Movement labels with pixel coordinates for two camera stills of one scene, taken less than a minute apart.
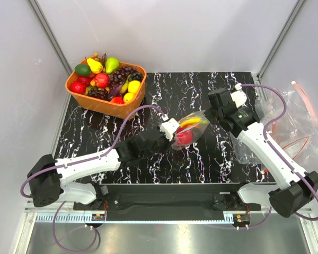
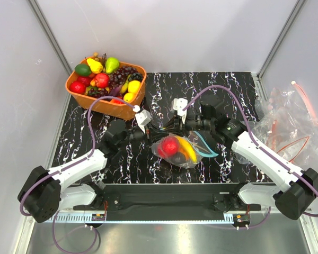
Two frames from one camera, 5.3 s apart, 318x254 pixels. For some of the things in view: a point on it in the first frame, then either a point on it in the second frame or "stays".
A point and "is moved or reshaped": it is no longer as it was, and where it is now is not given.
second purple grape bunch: x=102 y=93 stays
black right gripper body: x=209 y=111 -> x=191 y=123
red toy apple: x=184 y=136 is moved or reshaped
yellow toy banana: x=194 y=120 is moved or reshaped
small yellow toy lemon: x=127 y=97 stays
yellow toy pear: x=95 y=66 stays
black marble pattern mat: x=220 y=157 stays
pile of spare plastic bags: x=297 y=132 stays
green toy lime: x=82 y=70 stays
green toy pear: x=112 y=65 stays
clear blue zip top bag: x=191 y=128 is moved or reshaped
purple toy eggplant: x=114 y=92 stays
